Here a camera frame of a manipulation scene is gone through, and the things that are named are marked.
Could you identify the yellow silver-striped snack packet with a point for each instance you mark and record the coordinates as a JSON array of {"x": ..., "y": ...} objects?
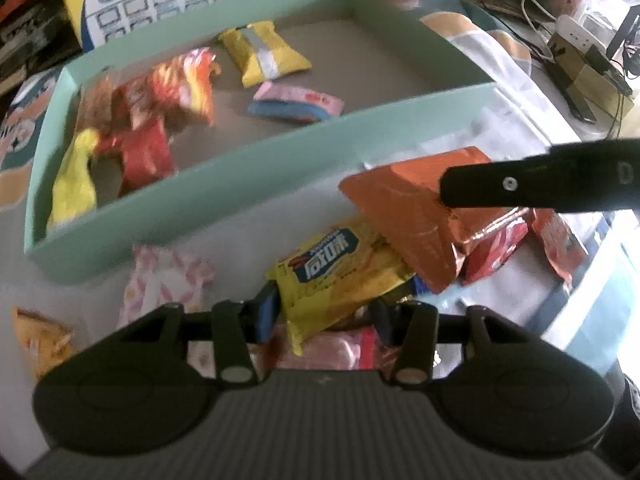
[{"x": 265, "y": 52}]

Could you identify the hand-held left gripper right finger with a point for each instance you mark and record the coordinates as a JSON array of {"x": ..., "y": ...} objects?
[{"x": 385, "y": 320}]

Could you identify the pink and blue snack packet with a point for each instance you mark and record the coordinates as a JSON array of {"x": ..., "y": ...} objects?
[{"x": 295, "y": 102}]

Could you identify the orange white snack packet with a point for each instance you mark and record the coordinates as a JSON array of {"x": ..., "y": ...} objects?
[{"x": 557, "y": 242}]

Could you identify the yellow-orange cartoon snack packet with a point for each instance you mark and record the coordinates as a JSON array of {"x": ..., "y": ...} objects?
[{"x": 42, "y": 340}]

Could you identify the large red snack packet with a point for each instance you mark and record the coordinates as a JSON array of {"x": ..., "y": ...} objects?
[{"x": 145, "y": 152}]

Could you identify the white power strip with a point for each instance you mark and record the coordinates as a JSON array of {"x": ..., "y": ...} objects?
[
  {"x": 585, "y": 75},
  {"x": 580, "y": 30}
]

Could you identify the yellow white toy box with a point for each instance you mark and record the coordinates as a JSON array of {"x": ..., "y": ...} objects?
[{"x": 150, "y": 0}]

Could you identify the mint green cardboard box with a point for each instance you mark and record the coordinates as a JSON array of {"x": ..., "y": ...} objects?
[{"x": 250, "y": 195}]

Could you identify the small red snack packet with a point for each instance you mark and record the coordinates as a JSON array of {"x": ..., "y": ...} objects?
[{"x": 492, "y": 250}]

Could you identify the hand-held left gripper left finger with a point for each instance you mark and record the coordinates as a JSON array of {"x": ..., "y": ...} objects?
[{"x": 267, "y": 310}]

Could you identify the orange foil snack packet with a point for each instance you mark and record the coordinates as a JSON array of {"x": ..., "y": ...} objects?
[{"x": 415, "y": 220}]

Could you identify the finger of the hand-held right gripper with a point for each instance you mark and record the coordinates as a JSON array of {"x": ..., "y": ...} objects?
[{"x": 525, "y": 182}]

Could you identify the pale pink snack packet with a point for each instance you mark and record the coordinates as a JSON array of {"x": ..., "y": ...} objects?
[{"x": 330, "y": 350}]

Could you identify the orange flame-print snack packet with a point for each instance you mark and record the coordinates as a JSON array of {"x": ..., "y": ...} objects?
[{"x": 185, "y": 85}]

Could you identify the pink floral snack packet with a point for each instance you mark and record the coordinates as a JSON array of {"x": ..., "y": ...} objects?
[{"x": 165, "y": 280}]

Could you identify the yellow blue-label cracker packet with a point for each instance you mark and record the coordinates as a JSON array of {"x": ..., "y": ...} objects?
[{"x": 340, "y": 270}]

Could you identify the plain yellow snack packet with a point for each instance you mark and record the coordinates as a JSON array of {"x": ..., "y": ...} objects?
[{"x": 75, "y": 185}]

